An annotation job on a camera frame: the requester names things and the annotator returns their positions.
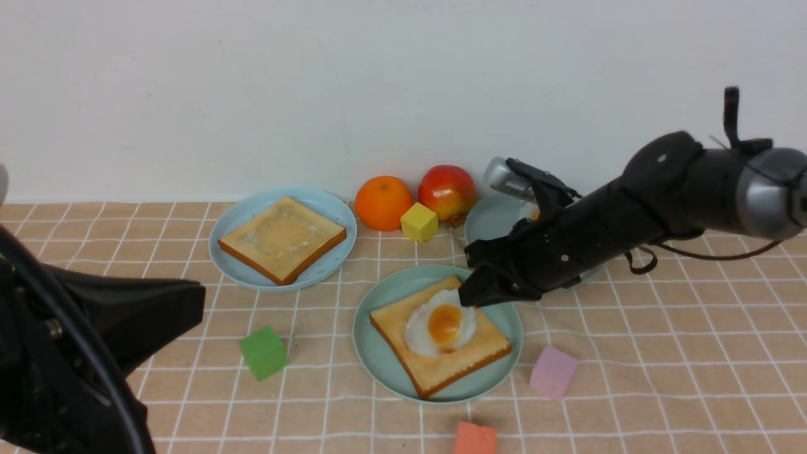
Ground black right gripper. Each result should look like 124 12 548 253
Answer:
458 178 669 308

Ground fried egg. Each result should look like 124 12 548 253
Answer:
403 289 477 358

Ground toast slice bottom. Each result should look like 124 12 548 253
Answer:
371 285 508 371

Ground toast slice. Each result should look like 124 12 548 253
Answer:
218 196 347 286
371 285 508 371

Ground toast slice top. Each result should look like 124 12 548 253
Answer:
218 196 347 286

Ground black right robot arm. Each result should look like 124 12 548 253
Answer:
459 132 805 307

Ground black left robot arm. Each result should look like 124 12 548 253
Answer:
2 228 206 453

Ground grey round plate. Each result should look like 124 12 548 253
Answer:
464 191 607 284

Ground yellow foam cube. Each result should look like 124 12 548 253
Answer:
400 203 439 242

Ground red yellow apple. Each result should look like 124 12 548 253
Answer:
417 165 477 225

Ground pink foam cube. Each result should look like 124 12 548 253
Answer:
528 347 579 402

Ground green round plate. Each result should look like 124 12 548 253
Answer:
352 265 523 405

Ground orange fruit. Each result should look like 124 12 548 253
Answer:
355 175 414 231

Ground orange-red foam cube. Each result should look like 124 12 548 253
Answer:
453 421 498 454

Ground beige checkered tablecloth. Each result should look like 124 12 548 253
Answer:
2 202 806 453

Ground green foam cube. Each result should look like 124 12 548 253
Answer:
240 327 289 381

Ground light blue round plate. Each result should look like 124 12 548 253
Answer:
208 187 358 292

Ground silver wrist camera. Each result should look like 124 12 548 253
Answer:
483 157 581 218

